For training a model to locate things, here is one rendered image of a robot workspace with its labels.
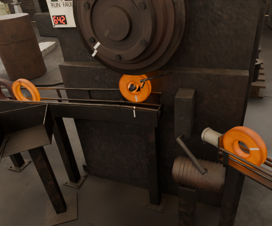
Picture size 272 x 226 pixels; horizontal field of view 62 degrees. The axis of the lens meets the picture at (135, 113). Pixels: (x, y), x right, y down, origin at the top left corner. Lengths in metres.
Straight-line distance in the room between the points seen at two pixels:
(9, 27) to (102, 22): 2.85
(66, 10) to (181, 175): 0.95
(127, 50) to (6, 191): 1.45
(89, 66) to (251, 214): 1.26
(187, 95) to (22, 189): 1.40
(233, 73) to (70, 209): 1.25
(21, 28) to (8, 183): 2.31
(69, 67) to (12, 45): 2.46
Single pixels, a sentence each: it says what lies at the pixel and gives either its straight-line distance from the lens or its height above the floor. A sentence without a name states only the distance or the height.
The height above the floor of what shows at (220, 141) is 0.70.
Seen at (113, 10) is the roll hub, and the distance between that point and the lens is 0.86.
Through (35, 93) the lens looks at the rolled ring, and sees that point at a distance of 1.46.
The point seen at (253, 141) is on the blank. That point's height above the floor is 0.76.
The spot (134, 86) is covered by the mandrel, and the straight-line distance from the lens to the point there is 1.03.
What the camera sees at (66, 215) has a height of 0.01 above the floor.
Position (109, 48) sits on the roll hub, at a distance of 0.93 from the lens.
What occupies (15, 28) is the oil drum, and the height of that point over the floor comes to 0.75.
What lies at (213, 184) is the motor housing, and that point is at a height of 0.49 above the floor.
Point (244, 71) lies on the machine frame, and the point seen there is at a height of 0.87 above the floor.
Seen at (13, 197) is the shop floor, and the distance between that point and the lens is 1.92.
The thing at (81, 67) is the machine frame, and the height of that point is 0.87.
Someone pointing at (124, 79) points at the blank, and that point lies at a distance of 1.06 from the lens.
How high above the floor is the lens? 1.27
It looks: 32 degrees down
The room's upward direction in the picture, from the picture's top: 6 degrees counter-clockwise
